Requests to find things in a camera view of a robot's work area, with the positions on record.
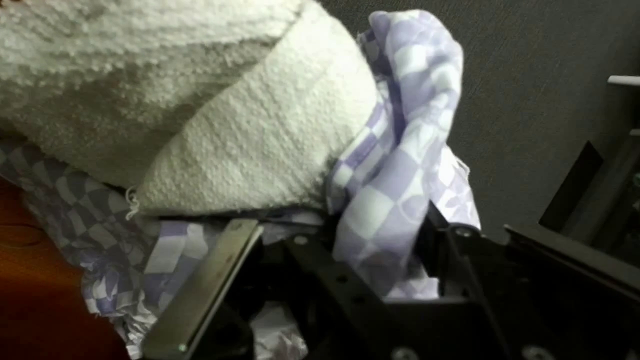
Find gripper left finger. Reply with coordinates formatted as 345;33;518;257
141;218;397;360

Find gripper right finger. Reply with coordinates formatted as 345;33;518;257
416;201;640;360

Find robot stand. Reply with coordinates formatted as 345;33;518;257
539;75;640;266

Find white terry towel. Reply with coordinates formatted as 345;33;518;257
0;0;382;217

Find purple white checkered cloth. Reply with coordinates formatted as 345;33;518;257
0;9;482;360

